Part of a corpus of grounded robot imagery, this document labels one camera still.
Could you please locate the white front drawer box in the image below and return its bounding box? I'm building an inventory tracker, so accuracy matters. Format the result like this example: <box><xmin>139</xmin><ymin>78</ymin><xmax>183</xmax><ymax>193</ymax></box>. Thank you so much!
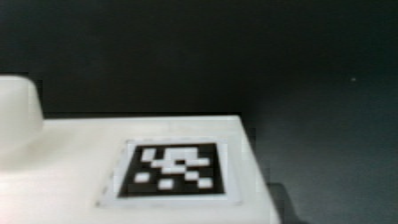
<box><xmin>0</xmin><ymin>75</ymin><xmax>281</xmax><ymax>224</ymax></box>

